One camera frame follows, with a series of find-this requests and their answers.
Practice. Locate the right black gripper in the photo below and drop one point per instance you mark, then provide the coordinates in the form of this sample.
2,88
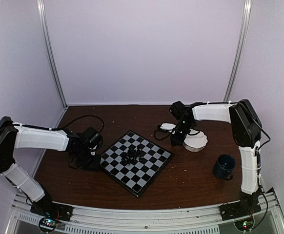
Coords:
179,141

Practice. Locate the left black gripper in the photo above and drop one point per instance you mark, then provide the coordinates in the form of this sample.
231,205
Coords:
93,165

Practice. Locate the black grey chessboard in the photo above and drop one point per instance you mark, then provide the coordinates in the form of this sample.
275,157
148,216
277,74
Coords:
135,178

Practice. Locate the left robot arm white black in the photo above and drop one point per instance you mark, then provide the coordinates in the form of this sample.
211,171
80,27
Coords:
81,147

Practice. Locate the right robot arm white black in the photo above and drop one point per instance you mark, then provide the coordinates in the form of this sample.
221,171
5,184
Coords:
246,130

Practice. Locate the pile of black chess pieces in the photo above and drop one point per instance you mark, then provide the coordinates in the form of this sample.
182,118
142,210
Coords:
132,156

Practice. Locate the white scalloped bowl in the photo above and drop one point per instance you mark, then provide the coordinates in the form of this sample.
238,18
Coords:
195,141

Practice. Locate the dark blue mug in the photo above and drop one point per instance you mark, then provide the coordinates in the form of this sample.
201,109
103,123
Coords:
224,166

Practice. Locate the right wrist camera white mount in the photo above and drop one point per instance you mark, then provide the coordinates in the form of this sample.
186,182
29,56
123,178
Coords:
166,127

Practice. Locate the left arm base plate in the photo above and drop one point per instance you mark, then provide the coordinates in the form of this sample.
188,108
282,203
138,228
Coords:
57,211

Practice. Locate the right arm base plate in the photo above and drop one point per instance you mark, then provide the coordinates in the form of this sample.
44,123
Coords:
236,210

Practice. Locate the aluminium front rail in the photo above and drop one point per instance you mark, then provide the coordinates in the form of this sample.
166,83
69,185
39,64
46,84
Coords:
198,220

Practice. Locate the right aluminium frame post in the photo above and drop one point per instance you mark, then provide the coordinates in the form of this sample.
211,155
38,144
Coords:
240,46

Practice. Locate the aluminium frame post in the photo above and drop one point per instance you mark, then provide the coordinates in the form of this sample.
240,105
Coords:
50,54
240,46

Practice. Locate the left aluminium frame post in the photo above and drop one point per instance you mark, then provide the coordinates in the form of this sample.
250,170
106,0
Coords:
50,54

